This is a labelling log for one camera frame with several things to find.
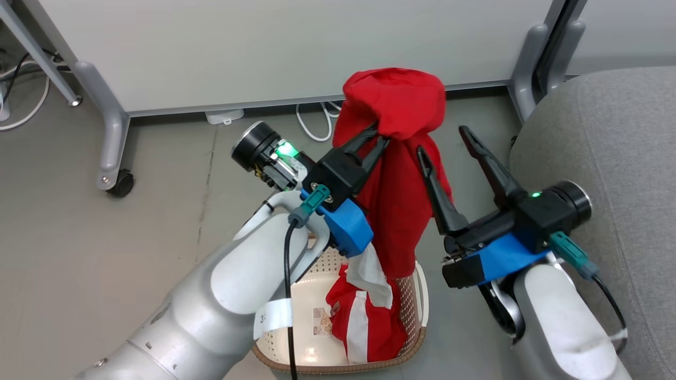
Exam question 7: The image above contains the slanted grey table leg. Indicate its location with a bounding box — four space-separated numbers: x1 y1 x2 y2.
0 0 83 107

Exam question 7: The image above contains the narrow white partition panel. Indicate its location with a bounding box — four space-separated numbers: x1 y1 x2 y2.
566 0 676 76

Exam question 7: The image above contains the black floor cable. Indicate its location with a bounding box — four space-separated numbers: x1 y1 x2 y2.
0 49 65 106

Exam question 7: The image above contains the white power adapter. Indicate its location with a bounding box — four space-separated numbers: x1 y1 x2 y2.
205 108 245 126

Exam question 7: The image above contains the long white floor cable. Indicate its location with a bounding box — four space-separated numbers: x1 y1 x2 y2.
0 58 52 131

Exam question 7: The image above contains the looped white cable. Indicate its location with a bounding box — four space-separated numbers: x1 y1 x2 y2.
295 100 344 143

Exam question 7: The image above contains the grey partition leg with screw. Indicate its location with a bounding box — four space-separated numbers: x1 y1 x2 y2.
73 60 132 191

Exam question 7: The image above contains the printed basket label sticker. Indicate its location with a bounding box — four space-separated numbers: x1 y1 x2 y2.
312 308 333 337

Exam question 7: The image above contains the red white striped garment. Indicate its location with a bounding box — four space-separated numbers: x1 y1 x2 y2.
325 67 454 365

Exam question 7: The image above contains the black caster wheel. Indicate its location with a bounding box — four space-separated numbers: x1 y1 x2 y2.
106 169 135 198

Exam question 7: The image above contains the large white partition panel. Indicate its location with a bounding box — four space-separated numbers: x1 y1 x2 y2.
21 0 568 118

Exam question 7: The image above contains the grey fabric sofa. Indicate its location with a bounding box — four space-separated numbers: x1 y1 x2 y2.
509 66 676 380

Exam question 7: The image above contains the cream perforated laundry basket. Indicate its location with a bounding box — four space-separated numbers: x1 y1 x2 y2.
252 244 429 374

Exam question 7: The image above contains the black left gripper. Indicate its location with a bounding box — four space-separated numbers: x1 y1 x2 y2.
231 121 391 213

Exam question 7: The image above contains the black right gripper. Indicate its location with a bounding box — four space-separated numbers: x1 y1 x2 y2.
417 125 593 255

